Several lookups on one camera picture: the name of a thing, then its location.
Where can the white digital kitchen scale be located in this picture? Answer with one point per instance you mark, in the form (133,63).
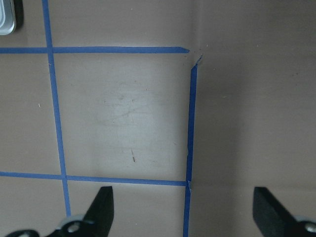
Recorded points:
(7,17)

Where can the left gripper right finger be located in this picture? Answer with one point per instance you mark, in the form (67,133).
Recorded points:
(274,220)

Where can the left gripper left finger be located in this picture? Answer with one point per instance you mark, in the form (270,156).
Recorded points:
(96,222)

